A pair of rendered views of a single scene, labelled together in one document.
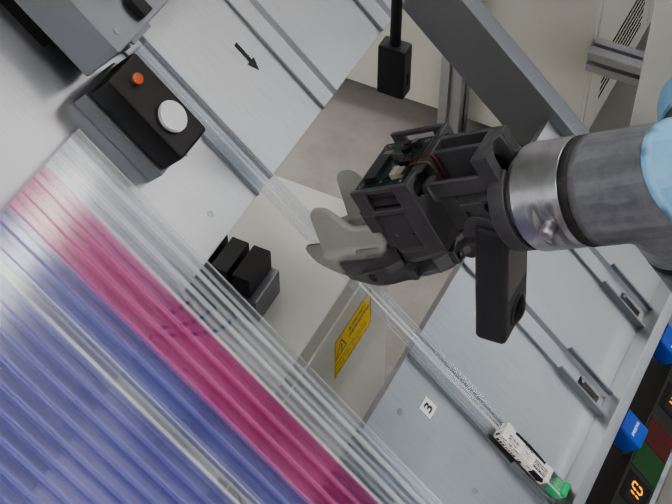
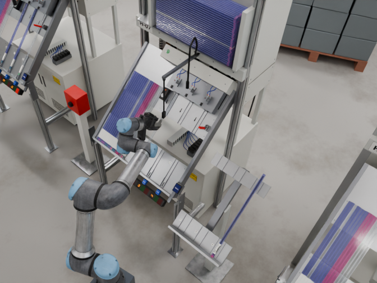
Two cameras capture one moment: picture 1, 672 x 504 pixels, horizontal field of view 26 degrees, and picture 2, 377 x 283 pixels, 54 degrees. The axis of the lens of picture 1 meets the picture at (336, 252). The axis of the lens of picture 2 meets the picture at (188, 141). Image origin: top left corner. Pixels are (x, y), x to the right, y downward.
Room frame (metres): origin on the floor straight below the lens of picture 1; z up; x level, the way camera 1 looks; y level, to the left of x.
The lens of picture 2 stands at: (1.20, -1.49, 2.54)
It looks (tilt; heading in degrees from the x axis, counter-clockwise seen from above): 48 degrees down; 99
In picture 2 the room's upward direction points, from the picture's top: 5 degrees clockwise
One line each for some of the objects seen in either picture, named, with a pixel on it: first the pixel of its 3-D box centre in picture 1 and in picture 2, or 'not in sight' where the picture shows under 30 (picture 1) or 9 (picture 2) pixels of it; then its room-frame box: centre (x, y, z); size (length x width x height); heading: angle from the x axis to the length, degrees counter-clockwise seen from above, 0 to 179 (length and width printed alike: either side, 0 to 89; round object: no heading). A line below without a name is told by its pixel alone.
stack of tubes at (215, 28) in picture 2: not in sight; (200, 19); (0.92, 0.25, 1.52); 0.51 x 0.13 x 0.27; 153
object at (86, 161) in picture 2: not in sight; (83, 129); (0.07, 0.30, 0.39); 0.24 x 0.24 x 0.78; 63
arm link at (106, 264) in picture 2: not in sight; (105, 268); (0.72, -0.83, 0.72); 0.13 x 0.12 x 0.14; 175
